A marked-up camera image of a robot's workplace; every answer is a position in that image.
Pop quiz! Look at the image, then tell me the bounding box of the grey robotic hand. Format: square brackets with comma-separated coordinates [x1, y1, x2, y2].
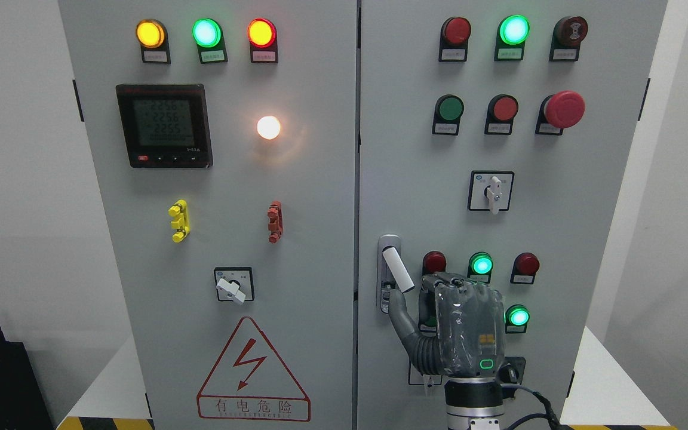
[389, 272, 505, 379]

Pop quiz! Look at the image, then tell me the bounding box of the silver door handle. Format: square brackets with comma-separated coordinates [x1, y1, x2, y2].
[376, 234, 415, 314]

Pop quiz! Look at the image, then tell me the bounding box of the grey right cabinet door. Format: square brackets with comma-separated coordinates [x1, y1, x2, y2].
[357, 1, 667, 429]

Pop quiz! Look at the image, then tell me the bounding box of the grey cabinet door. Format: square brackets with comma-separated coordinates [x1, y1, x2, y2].
[59, 1, 358, 429]
[357, 1, 667, 429]

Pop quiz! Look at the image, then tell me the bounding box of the grey left cabinet door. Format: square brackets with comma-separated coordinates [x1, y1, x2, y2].
[59, 1, 358, 429]

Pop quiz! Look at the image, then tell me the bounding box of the green indicator light lower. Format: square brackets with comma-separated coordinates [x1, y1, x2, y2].
[505, 304, 530, 334]

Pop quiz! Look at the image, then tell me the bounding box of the green indicator light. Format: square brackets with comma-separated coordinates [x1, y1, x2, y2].
[494, 14, 530, 61]
[505, 304, 530, 334]
[467, 251, 494, 284]
[191, 17, 228, 65]

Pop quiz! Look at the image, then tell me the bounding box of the green indicator light middle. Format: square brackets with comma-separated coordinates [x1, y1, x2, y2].
[467, 251, 494, 284]

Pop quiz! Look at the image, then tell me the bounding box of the dark red indicator light left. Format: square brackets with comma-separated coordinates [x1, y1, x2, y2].
[422, 250, 447, 275]

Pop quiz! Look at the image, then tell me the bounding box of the dark red indicator light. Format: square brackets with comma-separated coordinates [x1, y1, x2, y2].
[510, 251, 540, 285]
[422, 250, 447, 275]

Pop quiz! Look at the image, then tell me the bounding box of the dark red indicator light right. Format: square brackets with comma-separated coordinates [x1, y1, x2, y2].
[510, 251, 540, 285]

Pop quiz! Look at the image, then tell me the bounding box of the red terminal connector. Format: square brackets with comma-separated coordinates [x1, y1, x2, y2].
[266, 201, 284, 243]

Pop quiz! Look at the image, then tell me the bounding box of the red high voltage warning sticker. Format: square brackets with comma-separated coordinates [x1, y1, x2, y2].
[196, 317, 311, 422]

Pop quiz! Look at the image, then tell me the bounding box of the green push button upper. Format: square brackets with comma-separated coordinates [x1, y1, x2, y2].
[432, 94, 464, 136]

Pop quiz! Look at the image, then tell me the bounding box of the red push button upper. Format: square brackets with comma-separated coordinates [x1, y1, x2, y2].
[485, 94, 519, 134]

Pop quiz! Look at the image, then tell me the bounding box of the red emergency stop button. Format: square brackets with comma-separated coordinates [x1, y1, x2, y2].
[535, 90, 585, 136]

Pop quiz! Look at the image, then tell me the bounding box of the white lit indicator light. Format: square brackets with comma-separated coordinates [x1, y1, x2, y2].
[256, 115, 282, 140]

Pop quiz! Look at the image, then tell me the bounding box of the red indicator light top right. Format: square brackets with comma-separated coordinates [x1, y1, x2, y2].
[438, 16, 471, 62]

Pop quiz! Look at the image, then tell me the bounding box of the yellow terminal connector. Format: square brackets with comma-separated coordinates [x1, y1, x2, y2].
[168, 199, 191, 243]

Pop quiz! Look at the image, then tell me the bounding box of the green indicator light top right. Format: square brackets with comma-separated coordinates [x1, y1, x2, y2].
[494, 14, 530, 61]

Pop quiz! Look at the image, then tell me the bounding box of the dark red buzzer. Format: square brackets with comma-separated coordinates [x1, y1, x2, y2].
[549, 16, 589, 62]

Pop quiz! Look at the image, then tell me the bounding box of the red lit indicator light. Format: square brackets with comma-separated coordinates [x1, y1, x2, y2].
[247, 17, 278, 63]

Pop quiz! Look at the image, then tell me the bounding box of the black digital power meter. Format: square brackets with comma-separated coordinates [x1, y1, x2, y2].
[115, 84, 213, 168]

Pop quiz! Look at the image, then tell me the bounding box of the green indicator light top left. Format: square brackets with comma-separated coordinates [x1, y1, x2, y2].
[191, 17, 228, 65]

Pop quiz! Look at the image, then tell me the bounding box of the yellow indicator light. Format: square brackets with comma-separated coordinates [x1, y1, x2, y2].
[136, 19, 170, 65]

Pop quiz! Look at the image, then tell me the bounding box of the black box with antenna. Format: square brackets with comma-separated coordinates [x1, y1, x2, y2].
[0, 325, 54, 429]

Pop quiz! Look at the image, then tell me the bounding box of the white selector switch lower right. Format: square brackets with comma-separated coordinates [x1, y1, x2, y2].
[408, 364, 443, 397]

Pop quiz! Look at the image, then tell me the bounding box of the white selector switch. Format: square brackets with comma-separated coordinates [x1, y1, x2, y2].
[408, 364, 443, 397]
[467, 170, 514, 214]

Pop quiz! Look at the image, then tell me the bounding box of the black rotary selector switch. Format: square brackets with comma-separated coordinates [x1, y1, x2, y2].
[497, 356, 526, 385]

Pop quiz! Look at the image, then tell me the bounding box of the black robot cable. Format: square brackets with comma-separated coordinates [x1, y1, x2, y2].
[499, 385, 567, 430]

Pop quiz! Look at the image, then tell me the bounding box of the white selector switch upper right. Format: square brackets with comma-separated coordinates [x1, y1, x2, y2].
[467, 170, 514, 214]

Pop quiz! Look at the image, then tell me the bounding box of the white selector switch left door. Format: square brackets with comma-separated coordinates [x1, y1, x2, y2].
[213, 266, 256, 304]

